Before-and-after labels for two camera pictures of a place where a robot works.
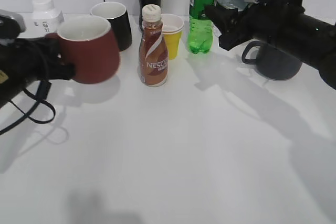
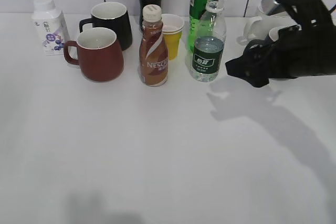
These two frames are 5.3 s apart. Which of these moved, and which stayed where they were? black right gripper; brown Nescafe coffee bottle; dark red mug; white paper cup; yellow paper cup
Moved: black right gripper; dark red mug
Stayed: yellow paper cup; brown Nescafe coffee bottle; white paper cup
